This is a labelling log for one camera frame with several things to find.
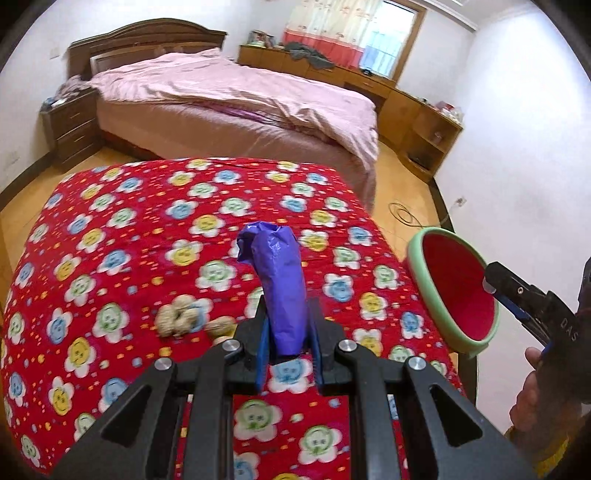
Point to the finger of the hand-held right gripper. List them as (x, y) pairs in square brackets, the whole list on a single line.
[(512, 279), (515, 308)]

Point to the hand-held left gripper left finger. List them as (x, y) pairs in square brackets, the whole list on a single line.
[(263, 355)]

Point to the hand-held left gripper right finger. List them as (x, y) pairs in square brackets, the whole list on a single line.
[(324, 350)]

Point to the red bin with green rim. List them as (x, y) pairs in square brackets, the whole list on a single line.
[(457, 286)]

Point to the purple plastic bag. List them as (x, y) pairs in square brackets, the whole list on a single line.
[(284, 286)]

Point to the person's right forearm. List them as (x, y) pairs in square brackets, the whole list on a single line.
[(538, 445)]

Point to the person's right hand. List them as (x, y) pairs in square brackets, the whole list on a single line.
[(545, 392)]

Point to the walnut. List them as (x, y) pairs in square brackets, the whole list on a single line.
[(220, 328), (190, 322), (182, 303), (166, 325)]

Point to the red flower-print blanket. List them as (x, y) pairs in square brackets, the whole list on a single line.
[(161, 258)]

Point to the black item on shelf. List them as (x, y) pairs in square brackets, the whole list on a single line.
[(416, 159)]

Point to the drinking glass on shelf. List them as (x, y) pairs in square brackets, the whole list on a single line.
[(437, 136)]

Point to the pink and white desk items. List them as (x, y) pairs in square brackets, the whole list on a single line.
[(449, 110)]

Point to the wooden desk cabinet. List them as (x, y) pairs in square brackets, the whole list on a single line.
[(406, 120)]

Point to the wooden bed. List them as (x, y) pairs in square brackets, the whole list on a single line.
[(240, 115)]

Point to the pink duvet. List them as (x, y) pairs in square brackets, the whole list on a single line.
[(231, 92)]

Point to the grey clothes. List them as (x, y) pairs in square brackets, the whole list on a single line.
[(309, 55)]

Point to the dark wooden nightstand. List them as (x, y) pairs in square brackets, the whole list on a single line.
[(71, 129)]

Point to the floral curtain with red hem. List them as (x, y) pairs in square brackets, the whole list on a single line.
[(323, 27)]

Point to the row of books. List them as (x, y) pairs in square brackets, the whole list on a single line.
[(261, 38)]

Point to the pile of clothes on nightstand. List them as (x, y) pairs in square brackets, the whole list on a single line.
[(64, 92)]

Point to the white wall outlet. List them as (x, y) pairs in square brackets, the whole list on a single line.
[(460, 201)]

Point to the window with wooden frame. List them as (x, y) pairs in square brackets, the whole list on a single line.
[(392, 41)]

